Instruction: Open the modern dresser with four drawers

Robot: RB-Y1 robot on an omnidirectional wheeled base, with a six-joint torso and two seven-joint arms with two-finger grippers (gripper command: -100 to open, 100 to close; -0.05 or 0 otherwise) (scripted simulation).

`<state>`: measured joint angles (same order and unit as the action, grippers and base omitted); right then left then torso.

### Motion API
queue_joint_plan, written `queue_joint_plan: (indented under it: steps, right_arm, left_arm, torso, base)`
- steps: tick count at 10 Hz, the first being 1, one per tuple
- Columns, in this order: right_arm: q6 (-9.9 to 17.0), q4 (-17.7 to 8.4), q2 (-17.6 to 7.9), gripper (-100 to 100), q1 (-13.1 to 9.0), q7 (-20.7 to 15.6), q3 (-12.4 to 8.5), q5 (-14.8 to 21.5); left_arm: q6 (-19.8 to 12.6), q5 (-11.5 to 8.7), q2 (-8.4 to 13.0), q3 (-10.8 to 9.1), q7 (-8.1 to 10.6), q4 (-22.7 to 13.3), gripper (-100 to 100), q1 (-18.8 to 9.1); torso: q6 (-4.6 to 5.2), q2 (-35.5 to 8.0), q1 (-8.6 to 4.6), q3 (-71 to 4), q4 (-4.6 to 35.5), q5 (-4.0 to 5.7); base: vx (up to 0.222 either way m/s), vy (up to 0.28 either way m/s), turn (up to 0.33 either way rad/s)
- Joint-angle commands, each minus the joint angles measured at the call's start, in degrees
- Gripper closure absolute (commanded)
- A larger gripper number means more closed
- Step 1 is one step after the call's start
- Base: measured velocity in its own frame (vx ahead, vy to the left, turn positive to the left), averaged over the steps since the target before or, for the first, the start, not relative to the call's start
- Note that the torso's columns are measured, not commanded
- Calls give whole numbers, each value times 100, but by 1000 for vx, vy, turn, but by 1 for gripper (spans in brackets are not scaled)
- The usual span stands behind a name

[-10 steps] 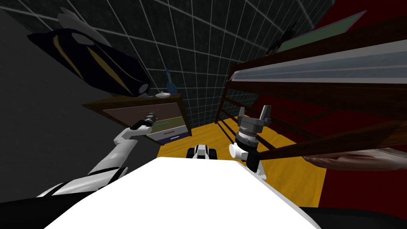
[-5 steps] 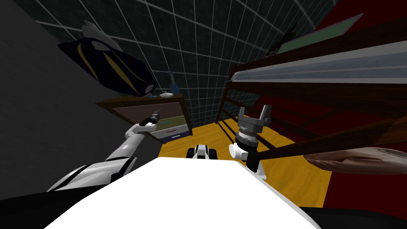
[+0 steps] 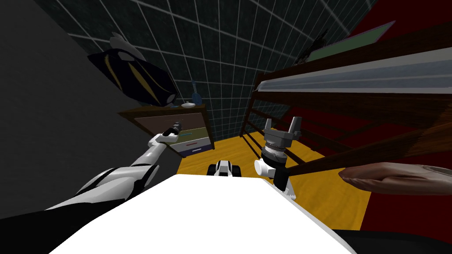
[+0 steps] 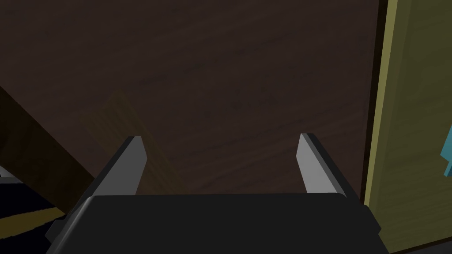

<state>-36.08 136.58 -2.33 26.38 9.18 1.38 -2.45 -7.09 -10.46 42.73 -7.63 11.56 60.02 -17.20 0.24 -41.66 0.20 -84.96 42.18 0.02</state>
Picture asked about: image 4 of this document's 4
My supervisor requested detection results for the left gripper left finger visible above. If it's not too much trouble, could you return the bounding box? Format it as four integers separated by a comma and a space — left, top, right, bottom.
92, 135, 148, 196

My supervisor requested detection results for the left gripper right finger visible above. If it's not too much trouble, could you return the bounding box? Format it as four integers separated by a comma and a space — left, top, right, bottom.
296, 133, 348, 198

